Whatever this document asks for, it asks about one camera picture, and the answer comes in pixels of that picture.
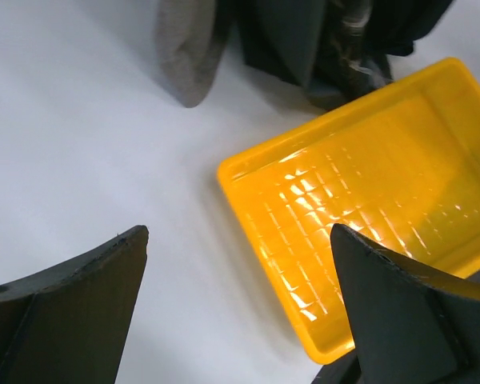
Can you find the grey sweat shorts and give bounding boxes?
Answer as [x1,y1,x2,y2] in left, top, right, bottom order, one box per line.
[154,0,234,108]

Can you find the leaf patterned shorts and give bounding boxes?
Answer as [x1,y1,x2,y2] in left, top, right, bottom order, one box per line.
[315,1,393,102]

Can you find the dark teal shorts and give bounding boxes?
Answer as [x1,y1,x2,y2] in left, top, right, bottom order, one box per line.
[234,0,347,110]

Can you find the navy blue shorts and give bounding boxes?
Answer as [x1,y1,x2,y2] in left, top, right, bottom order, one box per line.
[366,0,453,57]

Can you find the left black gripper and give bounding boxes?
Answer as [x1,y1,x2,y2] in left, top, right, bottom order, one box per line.
[311,224,480,384]

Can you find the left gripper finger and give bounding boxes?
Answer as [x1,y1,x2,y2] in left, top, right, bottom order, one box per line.
[0,226,149,383]

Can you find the yellow plastic tray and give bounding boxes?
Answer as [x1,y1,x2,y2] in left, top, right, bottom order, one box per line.
[218,58,480,365]

